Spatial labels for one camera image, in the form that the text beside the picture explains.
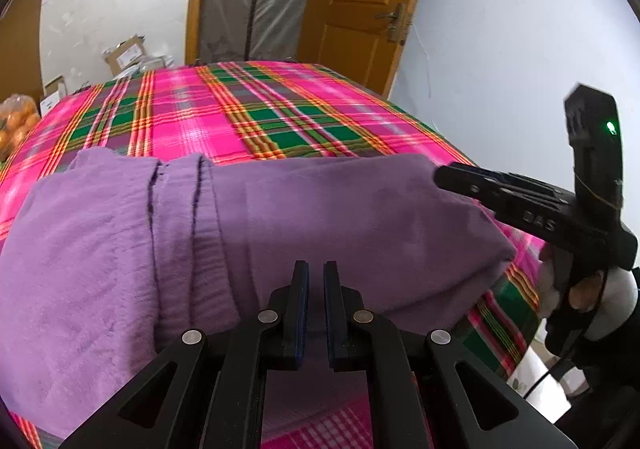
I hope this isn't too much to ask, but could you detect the wooden wardrobe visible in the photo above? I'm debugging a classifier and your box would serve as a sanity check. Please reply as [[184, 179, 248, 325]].
[[0, 0, 53, 100]]

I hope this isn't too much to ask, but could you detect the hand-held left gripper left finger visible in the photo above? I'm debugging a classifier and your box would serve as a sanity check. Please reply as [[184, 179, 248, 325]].
[[60, 261, 310, 449]]

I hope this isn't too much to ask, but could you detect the person's right hand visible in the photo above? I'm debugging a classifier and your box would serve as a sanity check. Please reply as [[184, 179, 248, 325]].
[[538, 244, 607, 318]]

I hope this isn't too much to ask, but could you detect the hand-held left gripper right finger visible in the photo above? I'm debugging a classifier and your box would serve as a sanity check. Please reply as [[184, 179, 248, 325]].
[[323, 260, 573, 449]]

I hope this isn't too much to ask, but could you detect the purple fleece garment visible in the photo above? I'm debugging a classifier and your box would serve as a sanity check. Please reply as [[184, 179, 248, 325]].
[[0, 146, 518, 440]]

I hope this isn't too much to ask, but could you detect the brown cardboard box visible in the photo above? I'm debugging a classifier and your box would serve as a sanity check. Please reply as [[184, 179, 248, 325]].
[[102, 34, 149, 78]]

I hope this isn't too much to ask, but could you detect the bag of oranges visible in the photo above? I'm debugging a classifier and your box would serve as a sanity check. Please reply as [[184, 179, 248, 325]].
[[0, 94, 42, 163]]

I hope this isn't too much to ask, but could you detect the pink green plaid bed sheet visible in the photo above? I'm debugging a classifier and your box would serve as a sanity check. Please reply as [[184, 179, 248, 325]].
[[0, 60, 548, 449]]

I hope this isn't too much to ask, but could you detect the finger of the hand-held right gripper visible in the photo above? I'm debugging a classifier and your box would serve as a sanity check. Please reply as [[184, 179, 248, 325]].
[[434, 164, 576, 211]]

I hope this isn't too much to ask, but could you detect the metal door lock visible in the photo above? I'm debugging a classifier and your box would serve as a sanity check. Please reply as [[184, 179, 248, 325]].
[[375, 3, 414, 46]]

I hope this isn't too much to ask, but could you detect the white cardboard box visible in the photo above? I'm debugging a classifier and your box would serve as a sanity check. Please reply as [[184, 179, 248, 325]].
[[42, 76, 69, 113]]

